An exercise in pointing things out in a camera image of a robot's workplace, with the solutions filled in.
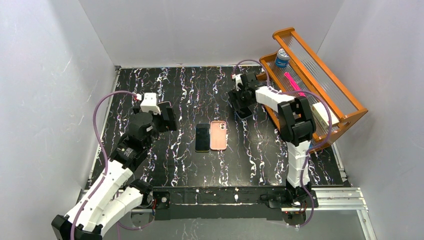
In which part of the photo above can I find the green phone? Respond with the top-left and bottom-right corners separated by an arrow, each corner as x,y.
195,123 -> 211,152

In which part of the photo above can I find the pink phone case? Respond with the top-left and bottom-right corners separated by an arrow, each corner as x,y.
210,120 -> 227,151

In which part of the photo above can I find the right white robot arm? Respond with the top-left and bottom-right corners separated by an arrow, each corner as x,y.
228,73 -> 316,204

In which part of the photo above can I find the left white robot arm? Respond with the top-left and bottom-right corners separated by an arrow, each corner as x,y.
51,101 -> 177,240

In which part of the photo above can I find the pink flat tool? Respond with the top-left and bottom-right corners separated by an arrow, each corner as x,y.
283,72 -> 306,97

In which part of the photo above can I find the blue round jar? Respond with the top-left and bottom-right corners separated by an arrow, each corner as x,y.
274,48 -> 290,68

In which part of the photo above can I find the orange wooden shelf rack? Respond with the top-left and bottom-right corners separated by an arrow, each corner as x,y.
258,27 -> 368,148

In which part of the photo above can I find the white cardboard box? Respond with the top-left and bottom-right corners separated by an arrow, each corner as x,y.
311,102 -> 330,130

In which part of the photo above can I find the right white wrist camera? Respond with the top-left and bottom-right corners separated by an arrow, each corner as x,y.
231,73 -> 244,92

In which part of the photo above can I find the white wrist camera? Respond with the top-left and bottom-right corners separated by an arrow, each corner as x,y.
231,73 -> 244,92
135,92 -> 161,115

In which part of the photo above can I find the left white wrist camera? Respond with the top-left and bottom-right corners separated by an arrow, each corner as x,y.
135,92 -> 161,115

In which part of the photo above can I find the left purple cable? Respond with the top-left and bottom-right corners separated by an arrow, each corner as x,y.
69,90 -> 143,240

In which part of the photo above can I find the purple cable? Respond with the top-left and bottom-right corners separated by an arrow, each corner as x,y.
69,90 -> 143,240
231,59 -> 333,229

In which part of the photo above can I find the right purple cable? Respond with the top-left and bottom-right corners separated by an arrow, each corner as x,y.
231,59 -> 333,229

